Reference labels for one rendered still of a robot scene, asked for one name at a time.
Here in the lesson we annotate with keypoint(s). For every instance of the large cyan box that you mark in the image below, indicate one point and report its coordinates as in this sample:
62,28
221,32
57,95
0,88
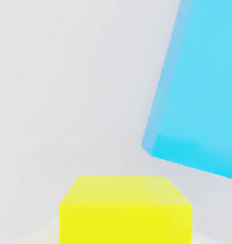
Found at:
199,85

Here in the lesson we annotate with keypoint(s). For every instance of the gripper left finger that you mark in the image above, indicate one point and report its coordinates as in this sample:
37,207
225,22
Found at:
49,234

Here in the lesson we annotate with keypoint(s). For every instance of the small yellow cube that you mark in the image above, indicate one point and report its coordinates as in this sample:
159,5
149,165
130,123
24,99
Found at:
125,219

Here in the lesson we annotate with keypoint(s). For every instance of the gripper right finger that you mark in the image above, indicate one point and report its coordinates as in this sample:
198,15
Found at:
197,240

